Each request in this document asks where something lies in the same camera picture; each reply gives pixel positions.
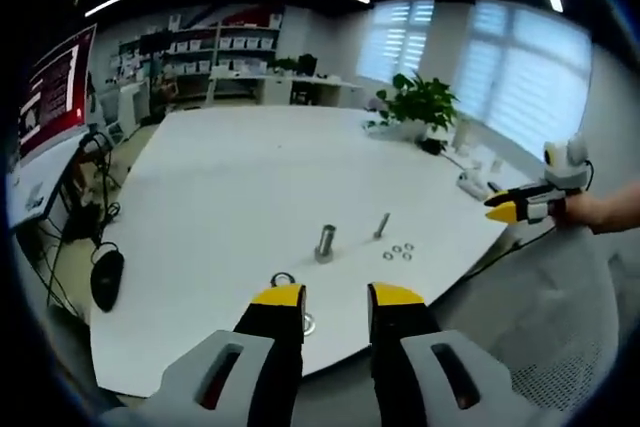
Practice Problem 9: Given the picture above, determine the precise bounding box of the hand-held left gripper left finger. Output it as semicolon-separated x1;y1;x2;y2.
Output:
144;283;308;427

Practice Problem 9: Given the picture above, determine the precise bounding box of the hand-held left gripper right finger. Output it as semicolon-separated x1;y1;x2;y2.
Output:
367;282;532;427

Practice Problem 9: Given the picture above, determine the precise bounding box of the thin metal threaded stud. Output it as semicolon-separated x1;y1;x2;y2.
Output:
372;212;392;240

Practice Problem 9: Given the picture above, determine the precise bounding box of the large metal threaded stud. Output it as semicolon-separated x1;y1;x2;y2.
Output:
313;223;338;265

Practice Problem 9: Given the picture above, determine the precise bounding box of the person's right hand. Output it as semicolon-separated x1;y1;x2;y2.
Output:
548;193;602;234

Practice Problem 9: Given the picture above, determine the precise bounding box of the white power strip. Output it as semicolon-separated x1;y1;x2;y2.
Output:
456;170;495;200

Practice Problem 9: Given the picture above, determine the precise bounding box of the window with blinds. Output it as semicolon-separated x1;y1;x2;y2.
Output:
452;0;594;148
355;0;436;84

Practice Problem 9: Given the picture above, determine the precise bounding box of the grey mesh office chair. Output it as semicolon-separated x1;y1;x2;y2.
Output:
434;224;624;423

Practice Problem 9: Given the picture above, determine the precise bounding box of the green potted plant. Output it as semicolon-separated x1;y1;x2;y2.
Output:
375;71;460;141

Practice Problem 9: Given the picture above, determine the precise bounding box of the black computer mouse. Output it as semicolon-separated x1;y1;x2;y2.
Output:
90;245;126;314

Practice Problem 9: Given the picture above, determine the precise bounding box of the white low counter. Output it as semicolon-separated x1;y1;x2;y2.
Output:
208;66;366;108

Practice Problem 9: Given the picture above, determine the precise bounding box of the white side desk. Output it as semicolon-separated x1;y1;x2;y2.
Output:
6;129;91;228

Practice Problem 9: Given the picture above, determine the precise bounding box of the storage shelf with white boxes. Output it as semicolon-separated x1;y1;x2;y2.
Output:
107;4;286;101

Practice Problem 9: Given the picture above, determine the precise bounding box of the computer monitor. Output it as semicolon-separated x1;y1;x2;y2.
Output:
16;23;99;161

